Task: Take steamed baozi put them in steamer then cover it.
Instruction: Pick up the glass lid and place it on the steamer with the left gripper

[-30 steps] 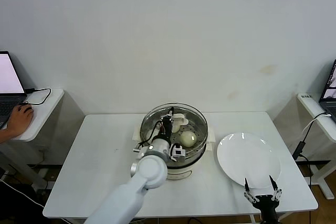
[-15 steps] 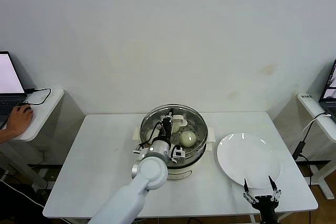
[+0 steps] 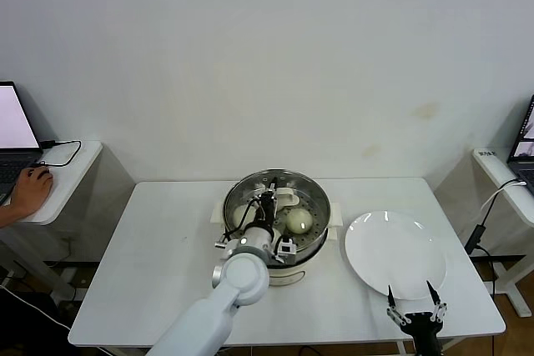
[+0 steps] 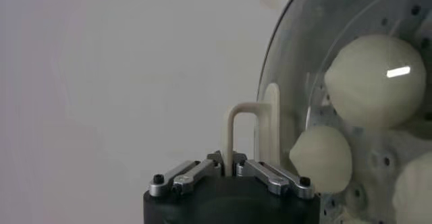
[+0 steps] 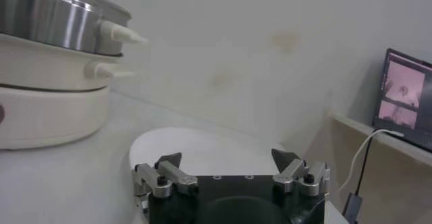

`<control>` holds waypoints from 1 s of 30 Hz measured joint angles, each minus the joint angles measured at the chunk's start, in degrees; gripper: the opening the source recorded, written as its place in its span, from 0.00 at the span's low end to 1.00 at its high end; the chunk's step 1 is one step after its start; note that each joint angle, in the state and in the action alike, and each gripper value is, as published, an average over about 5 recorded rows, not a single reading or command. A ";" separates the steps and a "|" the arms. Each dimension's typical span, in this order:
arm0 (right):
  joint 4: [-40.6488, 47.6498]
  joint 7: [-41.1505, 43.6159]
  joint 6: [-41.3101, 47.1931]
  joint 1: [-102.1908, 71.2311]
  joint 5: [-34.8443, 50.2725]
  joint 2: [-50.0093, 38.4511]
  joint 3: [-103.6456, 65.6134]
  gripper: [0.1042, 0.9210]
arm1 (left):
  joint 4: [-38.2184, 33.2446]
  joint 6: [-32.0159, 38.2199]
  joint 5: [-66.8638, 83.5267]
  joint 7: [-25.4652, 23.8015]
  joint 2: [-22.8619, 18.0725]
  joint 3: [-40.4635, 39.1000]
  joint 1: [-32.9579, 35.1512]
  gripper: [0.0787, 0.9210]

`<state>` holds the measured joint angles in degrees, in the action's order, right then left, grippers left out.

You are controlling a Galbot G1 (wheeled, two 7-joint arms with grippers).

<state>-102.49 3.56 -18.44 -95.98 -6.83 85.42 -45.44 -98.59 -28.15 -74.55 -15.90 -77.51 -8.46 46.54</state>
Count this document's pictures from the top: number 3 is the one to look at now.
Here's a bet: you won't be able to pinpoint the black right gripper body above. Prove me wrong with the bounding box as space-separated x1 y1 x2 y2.
402 309 446 356

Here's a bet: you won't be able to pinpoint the black laptop power cable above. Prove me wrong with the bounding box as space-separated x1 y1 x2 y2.
38 138 83 168

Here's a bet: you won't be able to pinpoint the white round plate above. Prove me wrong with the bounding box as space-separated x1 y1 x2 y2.
345 210 449 302

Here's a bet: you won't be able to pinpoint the dark laptop with white cable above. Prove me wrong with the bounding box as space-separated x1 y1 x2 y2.
507 95 534 198

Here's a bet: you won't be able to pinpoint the stainless steel steamer basket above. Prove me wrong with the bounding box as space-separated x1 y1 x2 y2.
210 169 346 268

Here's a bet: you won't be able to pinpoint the cream electric cooker base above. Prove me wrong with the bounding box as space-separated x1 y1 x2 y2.
266 247 323 288

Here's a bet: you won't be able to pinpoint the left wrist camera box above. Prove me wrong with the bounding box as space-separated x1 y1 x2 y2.
274 237 299 258

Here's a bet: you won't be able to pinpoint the white side table with mouse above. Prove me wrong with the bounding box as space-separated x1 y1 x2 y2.
0 140 138 303

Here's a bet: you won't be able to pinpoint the white side table with label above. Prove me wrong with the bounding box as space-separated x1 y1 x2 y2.
472 147 534 319

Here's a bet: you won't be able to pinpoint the white steamed baozi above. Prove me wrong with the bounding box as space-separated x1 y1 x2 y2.
285 208 314 235
231 205 252 228

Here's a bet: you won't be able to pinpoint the black cable with adapter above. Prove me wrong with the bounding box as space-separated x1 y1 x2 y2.
465 193 501 297

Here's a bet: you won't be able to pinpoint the white laptop cable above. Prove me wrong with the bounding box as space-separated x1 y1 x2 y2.
481 179 528 220

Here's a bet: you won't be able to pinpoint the black laptop beside person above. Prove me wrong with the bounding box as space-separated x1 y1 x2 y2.
0 80 46 207

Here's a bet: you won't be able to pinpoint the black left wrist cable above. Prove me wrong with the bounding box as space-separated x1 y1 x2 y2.
226 200 263 241

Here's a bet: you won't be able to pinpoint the person's bare hand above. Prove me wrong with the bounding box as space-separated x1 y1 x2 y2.
8 167 54 223

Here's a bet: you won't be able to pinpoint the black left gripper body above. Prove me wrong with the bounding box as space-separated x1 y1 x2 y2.
254 193 280 230

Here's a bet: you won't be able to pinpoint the person's bare forearm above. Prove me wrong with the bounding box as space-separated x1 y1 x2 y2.
0 203 18 230

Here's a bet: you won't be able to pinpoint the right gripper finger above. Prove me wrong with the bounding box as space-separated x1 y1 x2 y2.
425 280 449 323
385 284 409 327

